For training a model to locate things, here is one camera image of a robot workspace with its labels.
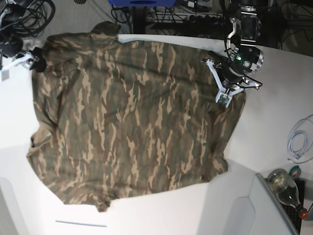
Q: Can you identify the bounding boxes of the black coiled cable on floor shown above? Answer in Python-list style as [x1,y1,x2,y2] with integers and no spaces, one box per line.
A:
[0,0,56,39]

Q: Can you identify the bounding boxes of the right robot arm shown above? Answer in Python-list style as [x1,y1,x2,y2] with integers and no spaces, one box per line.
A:
[0,1,47,73]

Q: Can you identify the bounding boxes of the grey equipment box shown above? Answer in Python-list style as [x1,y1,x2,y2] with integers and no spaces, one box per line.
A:
[249,173,299,235]

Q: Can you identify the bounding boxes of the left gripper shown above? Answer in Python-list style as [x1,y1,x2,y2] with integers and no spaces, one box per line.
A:
[208,50,244,86]

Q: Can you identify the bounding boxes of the black mesh tray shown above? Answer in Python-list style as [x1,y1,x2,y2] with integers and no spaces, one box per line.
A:
[281,179,307,233]

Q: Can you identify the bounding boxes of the camouflage t-shirt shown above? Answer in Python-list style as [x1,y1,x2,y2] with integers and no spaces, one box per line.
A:
[27,22,246,212]

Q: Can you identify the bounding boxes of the clear glass bottle red cap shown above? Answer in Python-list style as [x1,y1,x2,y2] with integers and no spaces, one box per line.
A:
[267,169,309,220]

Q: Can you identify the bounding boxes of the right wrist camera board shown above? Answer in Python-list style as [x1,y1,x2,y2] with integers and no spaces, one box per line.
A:
[0,70,10,82]

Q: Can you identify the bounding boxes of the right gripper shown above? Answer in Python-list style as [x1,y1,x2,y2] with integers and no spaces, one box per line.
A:
[2,36,47,73]

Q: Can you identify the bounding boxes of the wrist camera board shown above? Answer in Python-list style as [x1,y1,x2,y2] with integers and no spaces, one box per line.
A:
[0,70,10,82]
[216,93,232,107]

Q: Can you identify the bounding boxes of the black power strip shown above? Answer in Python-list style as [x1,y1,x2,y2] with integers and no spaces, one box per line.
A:
[188,15,223,24]

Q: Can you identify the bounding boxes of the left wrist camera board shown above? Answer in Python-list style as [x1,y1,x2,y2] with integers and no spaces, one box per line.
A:
[216,93,232,107]

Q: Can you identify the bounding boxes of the white coiled cable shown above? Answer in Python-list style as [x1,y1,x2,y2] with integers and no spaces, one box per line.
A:
[286,116,313,164]

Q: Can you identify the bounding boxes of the green tape roll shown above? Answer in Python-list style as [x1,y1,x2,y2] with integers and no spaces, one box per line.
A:
[289,165,301,179]

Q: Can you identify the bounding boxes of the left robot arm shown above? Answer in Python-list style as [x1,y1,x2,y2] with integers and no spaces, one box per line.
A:
[208,0,268,90]

